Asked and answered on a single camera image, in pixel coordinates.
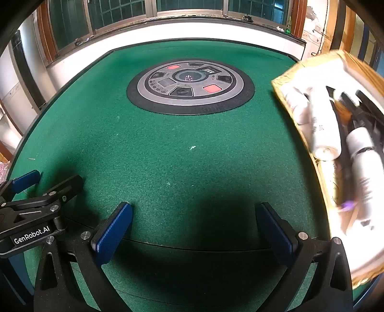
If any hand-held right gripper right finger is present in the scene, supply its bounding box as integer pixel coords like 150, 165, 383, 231
255, 202, 353, 312

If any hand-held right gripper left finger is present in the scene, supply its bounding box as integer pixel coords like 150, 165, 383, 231
34, 202, 133, 312

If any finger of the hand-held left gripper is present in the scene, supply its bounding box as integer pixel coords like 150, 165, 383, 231
0, 169, 41, 204
0, 175, 84, 224

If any small white pill bottle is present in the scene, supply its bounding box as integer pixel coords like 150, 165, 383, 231
345, 127, 384, 228

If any white bottle grey print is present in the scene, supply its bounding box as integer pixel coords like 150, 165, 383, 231
306, 85, 342, 161

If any yellow cardboard tray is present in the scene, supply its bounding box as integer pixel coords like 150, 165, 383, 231
271, 49, 384, 290

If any standing air conditioner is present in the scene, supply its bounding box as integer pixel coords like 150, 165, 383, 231
8, 30, 45, 114

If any round table control panel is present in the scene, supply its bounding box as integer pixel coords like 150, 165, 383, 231
126, 58, 255, 115

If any wooden framed window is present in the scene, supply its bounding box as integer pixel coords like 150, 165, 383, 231
37, 0, 308, 65

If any golden wall panel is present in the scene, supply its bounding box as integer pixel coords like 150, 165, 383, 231
331, 4, 360, 53

